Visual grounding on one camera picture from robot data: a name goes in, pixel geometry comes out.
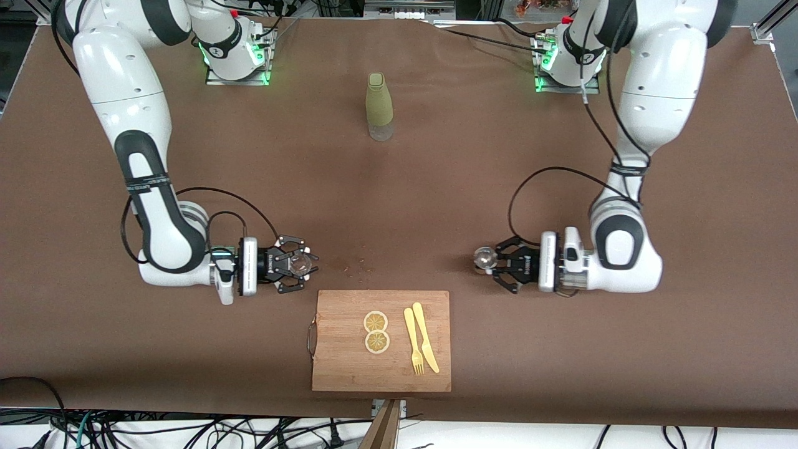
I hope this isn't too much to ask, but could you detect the clear glass beaker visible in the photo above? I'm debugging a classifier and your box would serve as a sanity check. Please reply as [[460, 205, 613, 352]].
[[288, 248, 314, 276]]

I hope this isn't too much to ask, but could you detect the steel jigger measuring cup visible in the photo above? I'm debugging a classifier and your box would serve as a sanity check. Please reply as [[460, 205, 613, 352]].
[[473, 246, 499, 275]]

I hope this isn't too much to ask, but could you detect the wooden cutting board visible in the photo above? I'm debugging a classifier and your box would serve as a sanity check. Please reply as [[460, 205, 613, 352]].
[[307, 289, 452, 393]]

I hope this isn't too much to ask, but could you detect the yellow plastic knife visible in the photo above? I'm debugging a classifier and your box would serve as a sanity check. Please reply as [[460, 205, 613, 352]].
[[412, 302, 440, 374]]

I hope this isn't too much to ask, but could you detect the yellow plastic fork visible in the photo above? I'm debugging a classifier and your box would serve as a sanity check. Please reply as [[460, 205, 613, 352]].
[[403, 307, 425, 376]]

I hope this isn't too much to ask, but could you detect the green sleeved glass bottle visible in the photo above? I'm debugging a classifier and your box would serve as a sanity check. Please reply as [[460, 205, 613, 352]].
[[365, 72, 395, 142]]

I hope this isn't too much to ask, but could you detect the grey power strip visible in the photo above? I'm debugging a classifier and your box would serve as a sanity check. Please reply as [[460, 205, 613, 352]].
[[363, 0, 457, 21]]

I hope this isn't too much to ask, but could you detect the wooden camera stand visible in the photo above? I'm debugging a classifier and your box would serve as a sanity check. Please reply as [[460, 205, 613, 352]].
[[360, 399, 401, 449]]

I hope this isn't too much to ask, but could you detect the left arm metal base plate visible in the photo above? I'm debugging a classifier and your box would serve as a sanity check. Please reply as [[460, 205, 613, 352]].
[[534, 34, 600, 95]]

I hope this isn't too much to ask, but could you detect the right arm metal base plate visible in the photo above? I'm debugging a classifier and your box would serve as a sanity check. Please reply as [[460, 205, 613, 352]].
[[205, 28, 272, 87]]

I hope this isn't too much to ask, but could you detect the black base power cable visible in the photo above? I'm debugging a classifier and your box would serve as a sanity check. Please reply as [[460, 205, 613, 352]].
[[429, 17, 549, 57]]

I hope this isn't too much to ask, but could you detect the thick black hose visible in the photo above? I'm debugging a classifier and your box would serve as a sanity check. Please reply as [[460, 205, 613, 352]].
[[0, 376, 68, 449]]

